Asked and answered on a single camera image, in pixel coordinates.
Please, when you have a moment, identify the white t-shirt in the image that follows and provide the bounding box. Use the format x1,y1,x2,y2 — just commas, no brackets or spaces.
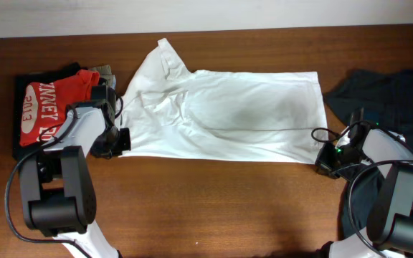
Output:
118,39,328,164

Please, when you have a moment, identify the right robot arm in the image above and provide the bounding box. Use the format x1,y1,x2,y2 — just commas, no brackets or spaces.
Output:
311,110,413,258

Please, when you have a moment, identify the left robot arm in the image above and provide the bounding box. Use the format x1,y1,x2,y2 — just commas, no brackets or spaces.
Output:
11,85,131,257

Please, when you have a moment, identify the folded red printed t-shirt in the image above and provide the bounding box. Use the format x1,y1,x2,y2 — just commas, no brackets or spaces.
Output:
19,70,100,147

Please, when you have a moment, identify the folded black t-shirt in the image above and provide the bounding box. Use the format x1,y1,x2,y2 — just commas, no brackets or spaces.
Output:
12,62,87,160

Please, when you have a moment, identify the dark green t-shirt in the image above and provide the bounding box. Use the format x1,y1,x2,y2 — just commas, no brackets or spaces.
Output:
324,70,413,239

